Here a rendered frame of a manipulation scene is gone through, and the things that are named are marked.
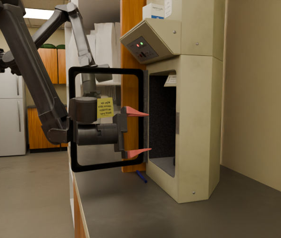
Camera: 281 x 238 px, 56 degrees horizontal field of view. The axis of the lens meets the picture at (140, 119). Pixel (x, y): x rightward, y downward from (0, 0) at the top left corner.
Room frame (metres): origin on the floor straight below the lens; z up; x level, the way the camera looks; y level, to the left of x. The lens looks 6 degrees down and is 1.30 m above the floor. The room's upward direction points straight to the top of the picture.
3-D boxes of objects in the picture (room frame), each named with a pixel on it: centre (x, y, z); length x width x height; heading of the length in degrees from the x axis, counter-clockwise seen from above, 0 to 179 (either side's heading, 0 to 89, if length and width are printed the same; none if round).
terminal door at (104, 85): (1.04, 0.13, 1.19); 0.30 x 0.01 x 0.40; 115
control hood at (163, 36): (0.95, -0.02, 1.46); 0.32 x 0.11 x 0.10; 18
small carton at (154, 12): (0.88, -0.04, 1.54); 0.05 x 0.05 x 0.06; 32
